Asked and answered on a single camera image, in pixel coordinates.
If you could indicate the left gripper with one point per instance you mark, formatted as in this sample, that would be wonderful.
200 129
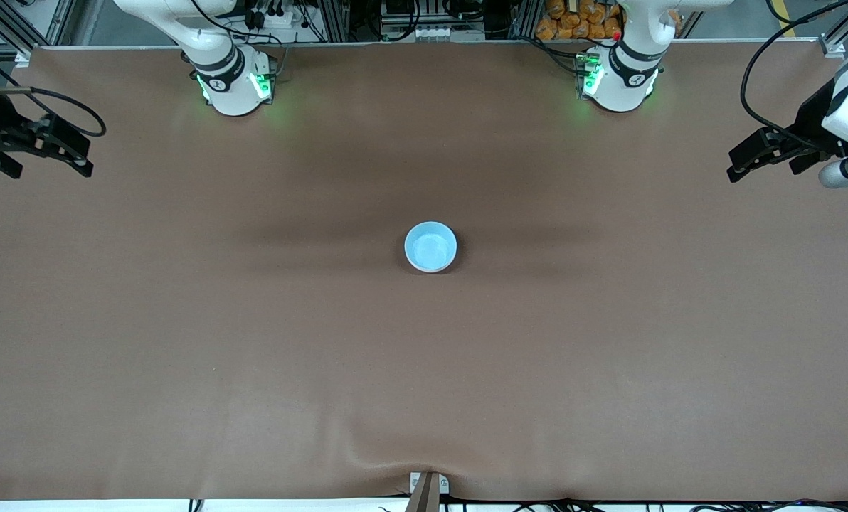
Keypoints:
811 118

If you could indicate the light blue bowl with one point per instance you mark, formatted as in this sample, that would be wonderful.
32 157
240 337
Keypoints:
431 247

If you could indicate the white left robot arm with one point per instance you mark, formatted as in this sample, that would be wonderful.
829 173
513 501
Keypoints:
627 78

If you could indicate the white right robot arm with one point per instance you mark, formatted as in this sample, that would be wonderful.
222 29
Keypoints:
228 85

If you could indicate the orange packets pile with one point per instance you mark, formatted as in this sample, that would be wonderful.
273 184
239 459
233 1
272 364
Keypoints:
573 18

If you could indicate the white power strip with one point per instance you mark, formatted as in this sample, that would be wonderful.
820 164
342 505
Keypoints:
267 14

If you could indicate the white terminal strip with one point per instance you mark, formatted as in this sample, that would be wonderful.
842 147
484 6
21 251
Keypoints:
435 33

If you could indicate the black electronics box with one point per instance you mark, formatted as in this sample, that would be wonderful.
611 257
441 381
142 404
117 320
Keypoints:
417 11

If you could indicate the brown table cover mat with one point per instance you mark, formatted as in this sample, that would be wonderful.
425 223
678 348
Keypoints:
395 391

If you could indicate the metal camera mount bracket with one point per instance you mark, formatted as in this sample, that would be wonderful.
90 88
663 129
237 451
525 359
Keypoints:
427 494

